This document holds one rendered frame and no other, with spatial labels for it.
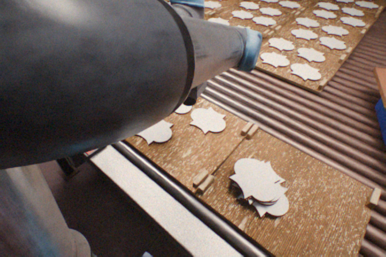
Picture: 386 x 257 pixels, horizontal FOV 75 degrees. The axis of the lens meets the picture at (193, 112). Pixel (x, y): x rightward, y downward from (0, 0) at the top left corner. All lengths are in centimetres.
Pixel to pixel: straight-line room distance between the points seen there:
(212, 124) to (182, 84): 77
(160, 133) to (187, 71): 75
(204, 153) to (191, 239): 27
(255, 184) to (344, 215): 26
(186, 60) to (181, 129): 77
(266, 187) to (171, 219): 28
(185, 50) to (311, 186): 74
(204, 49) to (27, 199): 22
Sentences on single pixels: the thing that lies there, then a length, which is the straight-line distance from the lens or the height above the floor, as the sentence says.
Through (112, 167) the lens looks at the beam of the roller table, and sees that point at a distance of 88.
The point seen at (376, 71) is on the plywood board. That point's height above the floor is 104.
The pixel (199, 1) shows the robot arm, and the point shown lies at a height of 142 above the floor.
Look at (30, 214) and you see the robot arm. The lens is 31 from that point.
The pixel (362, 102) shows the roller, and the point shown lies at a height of 92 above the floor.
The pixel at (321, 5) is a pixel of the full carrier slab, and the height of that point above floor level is 95.
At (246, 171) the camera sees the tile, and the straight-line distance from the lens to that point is 76.
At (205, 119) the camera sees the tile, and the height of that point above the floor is 95.
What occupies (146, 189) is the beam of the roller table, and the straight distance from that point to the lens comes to 82.
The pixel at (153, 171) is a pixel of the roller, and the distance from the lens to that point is 84.
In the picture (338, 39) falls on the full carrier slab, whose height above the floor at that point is 94.
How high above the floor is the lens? 162
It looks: 44 degrees down
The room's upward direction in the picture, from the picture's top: straight up
